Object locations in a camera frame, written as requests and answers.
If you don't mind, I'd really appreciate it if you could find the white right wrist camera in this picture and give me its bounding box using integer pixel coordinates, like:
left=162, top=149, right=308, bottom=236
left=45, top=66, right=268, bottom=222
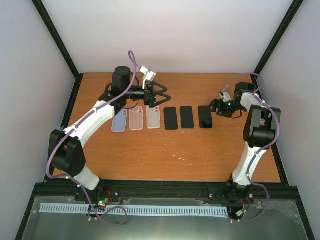
left=219, top=91, right=232, bottom=103

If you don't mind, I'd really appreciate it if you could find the light blue slotted cable duct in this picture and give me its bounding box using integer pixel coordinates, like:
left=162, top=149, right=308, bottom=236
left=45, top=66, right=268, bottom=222
left=39, top=203, right=228, bottom=218

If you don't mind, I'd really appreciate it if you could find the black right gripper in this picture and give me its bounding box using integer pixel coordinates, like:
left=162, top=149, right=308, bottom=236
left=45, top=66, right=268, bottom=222
left=205, top=99, right=245, bottom=119

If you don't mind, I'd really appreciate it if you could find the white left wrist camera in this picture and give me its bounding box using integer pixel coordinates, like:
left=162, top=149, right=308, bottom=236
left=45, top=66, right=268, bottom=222
left=140, top=65, right=157, bottom=90

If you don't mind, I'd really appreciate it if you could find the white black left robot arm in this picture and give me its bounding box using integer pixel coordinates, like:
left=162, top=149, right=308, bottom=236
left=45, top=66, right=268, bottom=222
left=46, top=66, right=171, bottom=202

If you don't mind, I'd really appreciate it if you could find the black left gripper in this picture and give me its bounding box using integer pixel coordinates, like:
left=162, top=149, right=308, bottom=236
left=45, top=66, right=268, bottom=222
left=124, top=81, right=171, bottom=108

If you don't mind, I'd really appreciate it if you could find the black frame post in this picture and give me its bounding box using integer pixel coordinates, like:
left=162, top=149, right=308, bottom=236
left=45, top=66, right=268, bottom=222
left=31, top=0, right=85, bottom=81
left=251, top=0, right=305, bottom=81

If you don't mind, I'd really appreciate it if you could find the black phone from lilac case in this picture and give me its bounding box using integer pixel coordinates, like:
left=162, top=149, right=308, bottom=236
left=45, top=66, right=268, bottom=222
left=198, top=105, right=213, bottom=129

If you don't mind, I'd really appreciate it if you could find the black left frame post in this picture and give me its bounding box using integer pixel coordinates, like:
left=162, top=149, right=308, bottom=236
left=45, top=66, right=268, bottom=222
left=31, top=0, right=85, bottom=81

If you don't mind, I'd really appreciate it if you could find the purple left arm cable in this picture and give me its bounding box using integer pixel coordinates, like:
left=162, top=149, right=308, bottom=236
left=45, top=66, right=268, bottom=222
left=46, top=50, right=138, bottom=226

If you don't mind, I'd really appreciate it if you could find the black right frame post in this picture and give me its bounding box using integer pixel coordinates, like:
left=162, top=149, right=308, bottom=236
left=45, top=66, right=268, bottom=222
left=251, top=0, right=305, bottom=81

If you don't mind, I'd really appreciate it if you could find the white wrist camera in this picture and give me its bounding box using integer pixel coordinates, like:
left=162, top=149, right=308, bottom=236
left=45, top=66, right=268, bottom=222
left=219, top=91, right=232, bottom=103
left=140, top=65, right=157, bottom=90

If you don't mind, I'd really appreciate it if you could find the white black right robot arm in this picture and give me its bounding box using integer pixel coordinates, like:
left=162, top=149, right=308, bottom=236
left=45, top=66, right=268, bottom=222
left=209, top=82, right=281, bottom=203

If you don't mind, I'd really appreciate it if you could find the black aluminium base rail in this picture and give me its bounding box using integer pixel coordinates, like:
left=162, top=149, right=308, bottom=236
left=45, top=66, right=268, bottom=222
left=32, top=178, right=300, bottom=208

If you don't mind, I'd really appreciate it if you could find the cream white phone case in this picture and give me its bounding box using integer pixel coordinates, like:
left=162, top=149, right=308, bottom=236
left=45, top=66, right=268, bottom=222
left=146, top=106, right=161, bottom=129

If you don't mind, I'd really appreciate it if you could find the dark green phone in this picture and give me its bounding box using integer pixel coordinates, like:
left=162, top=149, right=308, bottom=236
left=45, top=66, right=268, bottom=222
left=180, top=106, right=195, bottom=129

